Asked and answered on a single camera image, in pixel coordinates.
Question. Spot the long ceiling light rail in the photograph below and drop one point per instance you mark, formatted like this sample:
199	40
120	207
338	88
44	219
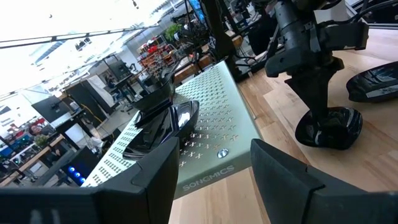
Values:
93	33

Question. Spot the shelf with red bins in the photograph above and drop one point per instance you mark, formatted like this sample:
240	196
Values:
155	57

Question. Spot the person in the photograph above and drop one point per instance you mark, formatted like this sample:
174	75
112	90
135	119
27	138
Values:
35	129

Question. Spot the green perforated metal shelf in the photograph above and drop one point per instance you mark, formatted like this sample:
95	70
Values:
214	102

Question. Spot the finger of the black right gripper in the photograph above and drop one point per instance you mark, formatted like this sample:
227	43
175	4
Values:
300	93
318	99

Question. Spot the black computer with blue lights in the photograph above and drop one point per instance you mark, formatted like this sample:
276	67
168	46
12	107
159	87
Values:
77	168

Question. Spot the black spotlight cluster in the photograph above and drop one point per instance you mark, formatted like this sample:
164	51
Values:
81	45

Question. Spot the wavy square black plate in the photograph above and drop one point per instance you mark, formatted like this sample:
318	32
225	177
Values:
373	84

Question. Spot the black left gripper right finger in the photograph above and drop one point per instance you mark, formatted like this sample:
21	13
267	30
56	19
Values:
286	193

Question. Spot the black monitor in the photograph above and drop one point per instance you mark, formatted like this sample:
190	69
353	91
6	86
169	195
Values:
119	70

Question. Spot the small green desk plant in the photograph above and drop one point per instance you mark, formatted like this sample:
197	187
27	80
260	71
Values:
41	140

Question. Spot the round wavy black bowl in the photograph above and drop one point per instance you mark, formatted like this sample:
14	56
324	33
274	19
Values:
342	127

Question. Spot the green potted plant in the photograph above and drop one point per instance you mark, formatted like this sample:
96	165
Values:
173	31

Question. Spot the wooden workbench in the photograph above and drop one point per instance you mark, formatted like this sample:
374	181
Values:
192	68

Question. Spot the black computer monitor on arm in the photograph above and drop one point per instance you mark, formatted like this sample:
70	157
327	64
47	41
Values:
51	109

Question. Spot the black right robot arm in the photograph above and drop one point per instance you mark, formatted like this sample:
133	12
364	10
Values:
289	21

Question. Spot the small deep square black bowl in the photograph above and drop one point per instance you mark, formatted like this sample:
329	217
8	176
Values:
154	99

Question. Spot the oval wavy black plate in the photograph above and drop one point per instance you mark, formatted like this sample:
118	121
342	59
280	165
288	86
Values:
161	130

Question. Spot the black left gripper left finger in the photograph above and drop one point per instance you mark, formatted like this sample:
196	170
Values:
146	199

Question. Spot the black standing board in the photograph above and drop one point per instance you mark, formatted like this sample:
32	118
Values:
84	99

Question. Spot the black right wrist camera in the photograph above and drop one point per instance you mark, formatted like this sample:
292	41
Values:
342	35

